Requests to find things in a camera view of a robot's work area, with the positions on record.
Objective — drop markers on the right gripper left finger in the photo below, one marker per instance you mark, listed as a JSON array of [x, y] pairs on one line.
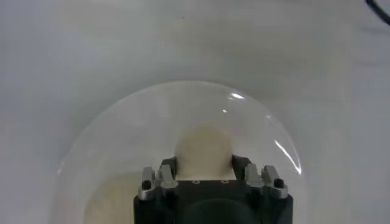
[[158, 181]]

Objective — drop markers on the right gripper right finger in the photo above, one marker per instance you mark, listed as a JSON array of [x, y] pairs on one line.
[[265, 179]]

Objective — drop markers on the white steamed baozi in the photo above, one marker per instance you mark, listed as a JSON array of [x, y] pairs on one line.
[[204, 152]]

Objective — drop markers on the white round plate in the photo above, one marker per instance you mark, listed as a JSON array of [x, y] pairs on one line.
[[137, 128]]

